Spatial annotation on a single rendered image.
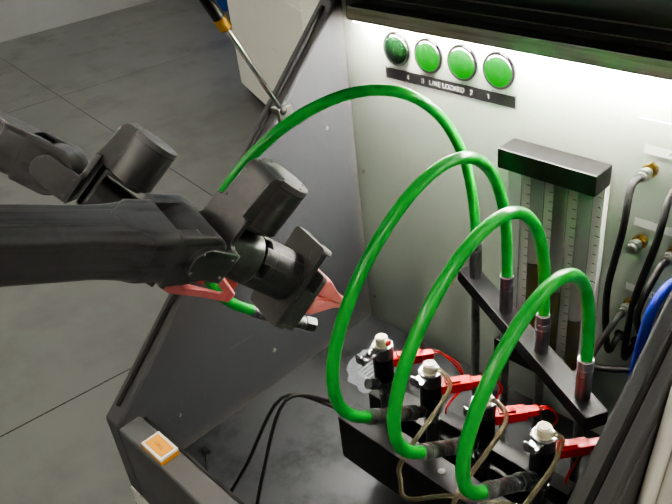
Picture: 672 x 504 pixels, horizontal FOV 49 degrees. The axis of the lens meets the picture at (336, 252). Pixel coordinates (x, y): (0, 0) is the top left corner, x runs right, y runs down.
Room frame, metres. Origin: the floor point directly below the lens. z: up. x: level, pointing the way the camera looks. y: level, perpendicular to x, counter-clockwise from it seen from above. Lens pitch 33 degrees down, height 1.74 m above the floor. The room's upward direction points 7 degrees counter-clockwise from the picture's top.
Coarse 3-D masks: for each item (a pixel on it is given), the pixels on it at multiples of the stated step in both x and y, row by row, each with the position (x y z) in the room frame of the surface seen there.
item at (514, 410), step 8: (496, 408) 0.63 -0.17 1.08; (512, 408) 0.62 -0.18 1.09; (520, 408) 0.62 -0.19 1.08; (528, 408) 0.62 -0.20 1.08; (536, 408) 0.62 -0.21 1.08; (496, 416) 0.62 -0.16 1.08; (512, 416) 0.61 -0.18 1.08; (520, 416) 0.62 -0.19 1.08; (528, 416) 0.62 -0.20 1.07; (496, 424) 0.61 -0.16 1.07
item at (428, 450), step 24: (504, 216) 0.63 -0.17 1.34; (528, 216) 0.66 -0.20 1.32; (480, 240) 0.61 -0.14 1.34; (456, 264) 0.58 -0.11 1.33; (432, 288) 0.57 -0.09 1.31; (432, 312) 0.56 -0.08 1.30; (408, 336) 0.55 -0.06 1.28; (408, 360) 0.53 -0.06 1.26; (408, 456) 0.53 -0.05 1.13; (432, 456) 0.55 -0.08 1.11
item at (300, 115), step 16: (336, 96) 0.81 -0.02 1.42; (352, 96) 0.82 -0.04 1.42; (368, 96) 0.83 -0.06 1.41; (400, 96) 0.83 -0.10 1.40; (416, 96) 0.84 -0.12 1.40; (304, 112) 0.80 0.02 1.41; (432, 112) 0.85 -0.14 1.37; (272, 128) 0.79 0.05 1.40; (288, 128) 0.79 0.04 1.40; (448, 128) 0.85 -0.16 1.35; (256, 144) 0.78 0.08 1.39; (240, 160) 0.78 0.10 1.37; (464, 176) 0.87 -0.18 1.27; (208, 288) 0.75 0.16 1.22; (224, 304) 0.76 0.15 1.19; (240, 304) 0.76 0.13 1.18
